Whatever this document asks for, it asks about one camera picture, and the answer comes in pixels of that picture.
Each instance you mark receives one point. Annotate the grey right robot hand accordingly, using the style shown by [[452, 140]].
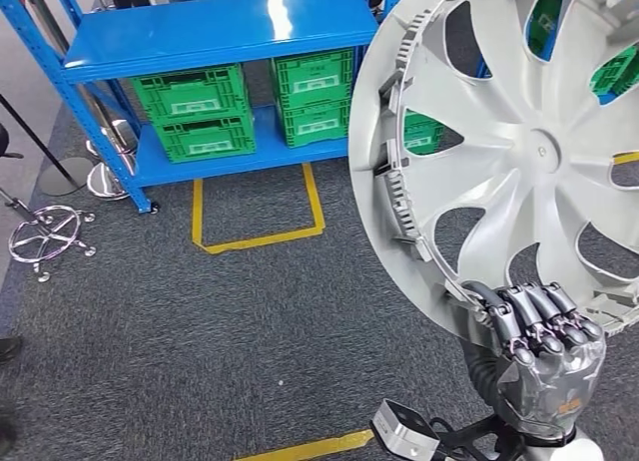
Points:
[[544, 385]]

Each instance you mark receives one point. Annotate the grey plastic wheel hubcap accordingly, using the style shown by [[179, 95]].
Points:
[[499, 147]]

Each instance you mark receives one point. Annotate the blue metal shelf rack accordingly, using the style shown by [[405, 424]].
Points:
[[214, 28]]

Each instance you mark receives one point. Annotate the yellow floor tape outline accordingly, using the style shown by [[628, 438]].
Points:
[[324, 446]]

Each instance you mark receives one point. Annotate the chrome disc stool base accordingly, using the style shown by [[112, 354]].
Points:
[[107, 184]]

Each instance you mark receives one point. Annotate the chrome star stool base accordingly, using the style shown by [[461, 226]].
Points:
[[90, 251]]

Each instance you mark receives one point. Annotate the black camera bracket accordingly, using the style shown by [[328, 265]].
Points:
[[469, 441]]

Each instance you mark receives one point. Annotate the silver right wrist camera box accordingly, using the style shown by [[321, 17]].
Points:
[[399, 435]]

